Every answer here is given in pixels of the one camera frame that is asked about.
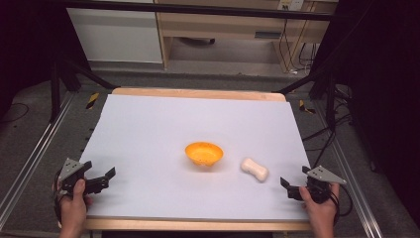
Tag hanging desk cables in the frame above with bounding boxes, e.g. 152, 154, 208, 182
277, 19, 319, 74

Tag white cabinet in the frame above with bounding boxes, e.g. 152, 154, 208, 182
66, 7, 163, 64

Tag white table mat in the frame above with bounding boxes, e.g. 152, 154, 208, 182
79, 93, 311, 222

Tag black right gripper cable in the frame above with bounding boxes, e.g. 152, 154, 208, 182
330, 183, 354, 226

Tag black metal frame stand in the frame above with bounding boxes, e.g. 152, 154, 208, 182
49, 58, 118, 124
272, 69, 339, 131

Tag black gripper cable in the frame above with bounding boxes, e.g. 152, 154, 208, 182
52, 170, 64, 224
330, 183, 354, 226

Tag white power strip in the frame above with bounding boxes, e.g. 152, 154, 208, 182
277, 0, 305, 11

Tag orange bowl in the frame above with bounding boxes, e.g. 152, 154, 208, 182
184, 141, 225, 168

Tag bundle of black floor cables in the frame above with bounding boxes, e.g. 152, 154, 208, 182
301, 84, 355, 168

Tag aluminium floor rail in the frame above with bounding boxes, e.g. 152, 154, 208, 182
0, 91, 76, 230
312, 98, 384, 238

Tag thin black floor cable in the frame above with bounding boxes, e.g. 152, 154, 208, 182
0, 102, 31, 125

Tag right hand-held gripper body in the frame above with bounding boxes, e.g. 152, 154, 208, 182
305, 165, 348, 203

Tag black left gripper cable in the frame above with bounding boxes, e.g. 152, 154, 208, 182
52, 170, 64, 224

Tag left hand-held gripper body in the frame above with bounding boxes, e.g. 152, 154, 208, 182
56, 158, 91, 198

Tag wooden desk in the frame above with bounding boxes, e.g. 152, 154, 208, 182
154, 0, 335, 73

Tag dark curtain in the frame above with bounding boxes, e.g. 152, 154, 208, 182
0, 0, 91, 120
311, 0, 420, 229

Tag white soap bar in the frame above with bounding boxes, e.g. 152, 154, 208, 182
240, 157, 269, 182

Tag black horizontal frame bar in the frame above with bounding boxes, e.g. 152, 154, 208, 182
63, 0, 335, 22

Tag yellow black tape strip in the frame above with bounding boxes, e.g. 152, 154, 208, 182
298, 99, 317, 116
85, 92, 100, 110

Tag person's left hand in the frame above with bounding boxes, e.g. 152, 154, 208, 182
53, 178, 94, 230

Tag person's right hand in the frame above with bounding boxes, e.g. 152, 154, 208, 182
298, 183, 341, 230

